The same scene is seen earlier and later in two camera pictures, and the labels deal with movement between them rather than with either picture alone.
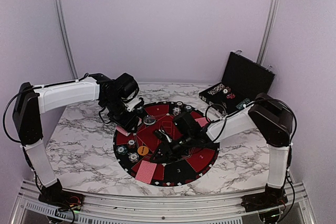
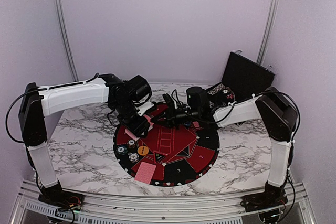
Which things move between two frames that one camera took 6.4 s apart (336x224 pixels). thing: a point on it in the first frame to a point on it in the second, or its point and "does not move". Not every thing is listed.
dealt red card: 146,171 does not move
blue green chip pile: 122,150 does not move
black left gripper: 128,123 to 138,127
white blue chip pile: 133,157 does not move
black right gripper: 165,150 to 170,119
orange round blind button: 143,150 does not move
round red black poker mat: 174,145 does not move
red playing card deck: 122,130 to 131,135
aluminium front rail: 112,209 does not move
